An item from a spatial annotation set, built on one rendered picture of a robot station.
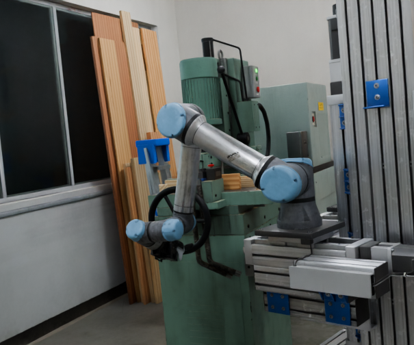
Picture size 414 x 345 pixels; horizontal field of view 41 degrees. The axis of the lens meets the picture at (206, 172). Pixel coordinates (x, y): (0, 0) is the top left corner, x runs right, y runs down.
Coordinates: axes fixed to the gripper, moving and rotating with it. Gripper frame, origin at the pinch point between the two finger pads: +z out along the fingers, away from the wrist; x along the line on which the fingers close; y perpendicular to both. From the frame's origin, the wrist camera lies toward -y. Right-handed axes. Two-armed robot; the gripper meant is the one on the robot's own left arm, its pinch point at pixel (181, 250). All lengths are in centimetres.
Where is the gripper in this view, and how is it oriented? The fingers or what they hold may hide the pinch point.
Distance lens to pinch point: 225.7
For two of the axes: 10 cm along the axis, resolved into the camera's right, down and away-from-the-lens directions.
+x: 8.9, -1.3, -4.3
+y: -0.6, 9.1, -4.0
